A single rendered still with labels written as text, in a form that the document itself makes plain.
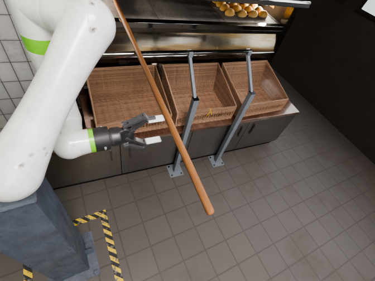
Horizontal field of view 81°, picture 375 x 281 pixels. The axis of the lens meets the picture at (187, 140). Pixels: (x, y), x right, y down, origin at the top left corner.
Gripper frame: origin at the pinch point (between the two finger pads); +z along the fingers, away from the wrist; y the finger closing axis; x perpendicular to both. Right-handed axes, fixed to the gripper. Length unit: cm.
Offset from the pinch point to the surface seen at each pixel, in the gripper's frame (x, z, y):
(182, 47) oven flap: -99, 53, 20
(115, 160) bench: -46, -14, 86
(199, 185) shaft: 29.7, 5.8, -0.2
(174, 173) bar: -38, 40, 119
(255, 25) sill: -99, 120, 1
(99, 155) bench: -46, -25, 76
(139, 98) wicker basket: -88, 16, 61
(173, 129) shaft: 1.8, 5.6, -0.4
